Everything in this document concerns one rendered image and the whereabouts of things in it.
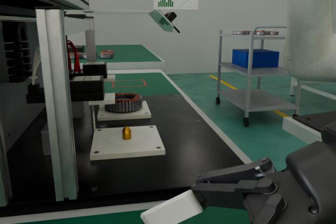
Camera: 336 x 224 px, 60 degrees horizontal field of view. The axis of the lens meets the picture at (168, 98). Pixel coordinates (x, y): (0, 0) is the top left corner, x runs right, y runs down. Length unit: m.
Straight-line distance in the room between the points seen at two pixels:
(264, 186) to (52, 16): 0.32
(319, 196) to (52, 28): 0.36
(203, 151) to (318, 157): 0.38
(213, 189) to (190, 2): 5.86
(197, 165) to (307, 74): 0.43
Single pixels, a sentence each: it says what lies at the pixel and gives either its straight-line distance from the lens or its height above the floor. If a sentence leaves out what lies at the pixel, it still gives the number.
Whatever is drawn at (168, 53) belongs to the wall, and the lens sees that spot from 6.06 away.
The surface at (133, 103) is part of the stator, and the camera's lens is 0.84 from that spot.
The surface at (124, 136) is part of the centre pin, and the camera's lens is 0.65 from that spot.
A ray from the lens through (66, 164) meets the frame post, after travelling 0.47.
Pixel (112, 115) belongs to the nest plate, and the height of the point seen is 0.78.
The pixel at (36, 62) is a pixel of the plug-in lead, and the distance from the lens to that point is 0.62.
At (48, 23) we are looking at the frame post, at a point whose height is 1.03.
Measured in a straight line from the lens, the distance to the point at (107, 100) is 0.61.
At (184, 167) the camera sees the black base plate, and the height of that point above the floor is 0.77.
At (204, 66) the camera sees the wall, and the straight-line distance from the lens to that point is 6.28.
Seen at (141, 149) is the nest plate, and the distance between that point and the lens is 0.60.
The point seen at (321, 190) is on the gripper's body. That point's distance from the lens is 0.26.
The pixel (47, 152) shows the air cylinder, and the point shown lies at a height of 0.78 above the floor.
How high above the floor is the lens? 1.03
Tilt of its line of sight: 14 degrees down
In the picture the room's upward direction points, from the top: straight up
